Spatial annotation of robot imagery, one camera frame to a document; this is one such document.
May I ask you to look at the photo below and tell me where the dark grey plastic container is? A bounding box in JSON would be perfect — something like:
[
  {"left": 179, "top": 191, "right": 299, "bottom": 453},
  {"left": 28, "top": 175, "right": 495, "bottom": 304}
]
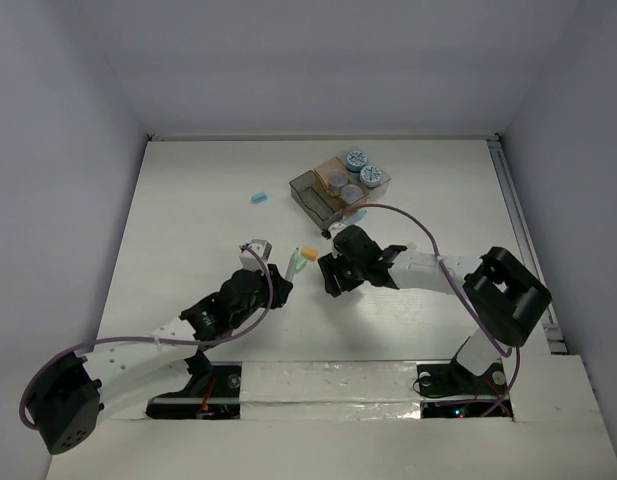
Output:
[{"left": 289, "top": 170, "right": 345, "bottom": 231}]

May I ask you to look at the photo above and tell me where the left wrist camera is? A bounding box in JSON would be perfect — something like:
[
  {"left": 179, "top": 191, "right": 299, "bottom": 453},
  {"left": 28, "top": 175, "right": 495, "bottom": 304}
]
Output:
[{"left": 239, "top": 239, "right": 272, "bottom": 271}]

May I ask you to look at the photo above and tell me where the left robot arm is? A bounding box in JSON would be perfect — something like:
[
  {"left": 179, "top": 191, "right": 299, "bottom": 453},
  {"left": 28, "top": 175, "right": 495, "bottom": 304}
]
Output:
[{"left": 20, "top": 264, "right": 293, "bottom": 455}]

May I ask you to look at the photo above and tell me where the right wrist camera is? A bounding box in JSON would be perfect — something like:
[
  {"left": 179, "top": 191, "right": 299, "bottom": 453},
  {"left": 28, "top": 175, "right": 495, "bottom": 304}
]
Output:
[{"left": 321, "top": 223, "right": 345, "bottom": 240}]

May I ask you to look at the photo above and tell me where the amber plastic container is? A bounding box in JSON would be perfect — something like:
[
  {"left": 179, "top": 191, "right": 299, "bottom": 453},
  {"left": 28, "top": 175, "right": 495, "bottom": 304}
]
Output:
[{"left": 314, "top": 157, "right": 370, "bottom": 214}]

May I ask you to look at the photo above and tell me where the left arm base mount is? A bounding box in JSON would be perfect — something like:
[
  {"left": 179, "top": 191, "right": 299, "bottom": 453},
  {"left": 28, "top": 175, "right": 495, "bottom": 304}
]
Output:
[{"left": 145, "top": 352, "right": 242, "bottom": 420}]

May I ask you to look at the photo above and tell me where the blue marker cap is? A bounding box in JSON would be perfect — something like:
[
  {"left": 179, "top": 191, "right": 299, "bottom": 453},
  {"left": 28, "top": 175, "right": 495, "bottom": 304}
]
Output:
[{"left": 251, "top": 192, "right": 268, "bottom": 204}]

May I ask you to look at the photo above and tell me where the silver foil tape strip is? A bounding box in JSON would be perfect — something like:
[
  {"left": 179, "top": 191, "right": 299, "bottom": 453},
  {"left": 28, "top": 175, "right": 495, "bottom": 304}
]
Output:
[{"left": 239, "top": 361, "right": 421, "bottom": 421}]

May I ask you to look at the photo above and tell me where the blue lidded round tin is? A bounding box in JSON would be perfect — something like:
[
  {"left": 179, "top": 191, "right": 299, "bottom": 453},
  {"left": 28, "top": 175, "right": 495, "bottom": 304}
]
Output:
[{"left": 345, "top": 150, "right": 368, "bottom": 173}]

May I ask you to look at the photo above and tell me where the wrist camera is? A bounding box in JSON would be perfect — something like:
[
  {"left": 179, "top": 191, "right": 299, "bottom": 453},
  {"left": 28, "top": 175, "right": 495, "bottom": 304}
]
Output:
[
  {"left": 239, "top": 239, "right": 272, "bottom": 271},
  {"left": 321, "top": 223, "right": 345, "bottom": 240}
]

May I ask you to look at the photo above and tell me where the clear jar of pins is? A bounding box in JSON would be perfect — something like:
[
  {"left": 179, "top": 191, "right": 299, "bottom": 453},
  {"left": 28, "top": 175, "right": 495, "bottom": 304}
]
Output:
[
  {"left": 340, "top": 183, "right": 364, "bottom": 205},
  {"left": 327, "top": 170, "right": 349, "bottom": 195}
]

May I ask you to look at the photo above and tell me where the green highlighter marker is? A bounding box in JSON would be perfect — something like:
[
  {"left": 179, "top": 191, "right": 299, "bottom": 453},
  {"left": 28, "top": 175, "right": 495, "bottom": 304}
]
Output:
[{"left": 284, "top": 248, "right": 301, "bottom": 283}]

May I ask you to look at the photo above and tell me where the orange marker cap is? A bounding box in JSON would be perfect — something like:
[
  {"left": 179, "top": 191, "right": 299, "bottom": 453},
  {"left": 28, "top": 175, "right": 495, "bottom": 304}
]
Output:
[{"left": 300, "top": 247, "right": 319, "bottom": 262}]

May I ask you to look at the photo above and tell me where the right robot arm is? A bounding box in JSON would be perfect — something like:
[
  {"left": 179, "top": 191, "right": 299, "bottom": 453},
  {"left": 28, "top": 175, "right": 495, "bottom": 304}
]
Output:
[{"left": 318, "top": 225, "right": 552, "bottom": 392}]

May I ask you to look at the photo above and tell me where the blue highlighter marker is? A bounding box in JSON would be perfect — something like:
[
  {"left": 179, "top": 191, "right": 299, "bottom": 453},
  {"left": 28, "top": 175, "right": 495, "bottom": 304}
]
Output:
[{"left": 342, "top": 210, "right": 367, "bottom": 226}]

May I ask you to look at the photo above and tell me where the clear plastic container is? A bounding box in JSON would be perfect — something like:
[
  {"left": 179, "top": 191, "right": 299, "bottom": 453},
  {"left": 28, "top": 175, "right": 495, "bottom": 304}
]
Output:
[{"left": 339, "top": 146, "right": 392, "bottom": 202}]

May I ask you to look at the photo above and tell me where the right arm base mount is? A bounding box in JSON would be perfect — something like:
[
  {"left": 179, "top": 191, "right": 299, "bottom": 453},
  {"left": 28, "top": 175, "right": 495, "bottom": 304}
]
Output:
[{"left": 412, "top": 358, "right": 514, "bottom": 419}]

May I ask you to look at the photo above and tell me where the aluminium rail right edge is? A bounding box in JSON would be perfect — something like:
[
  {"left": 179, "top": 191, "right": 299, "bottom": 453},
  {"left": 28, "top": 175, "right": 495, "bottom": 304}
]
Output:
[{"left": 486, "top": 135, "right": 569, "bottom": 355}]

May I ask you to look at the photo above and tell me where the green marker cap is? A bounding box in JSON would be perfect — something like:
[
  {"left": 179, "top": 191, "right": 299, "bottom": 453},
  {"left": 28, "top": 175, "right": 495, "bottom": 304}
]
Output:
[{"left": 292, "top": 255, "right": 308, "bottom": 275}]

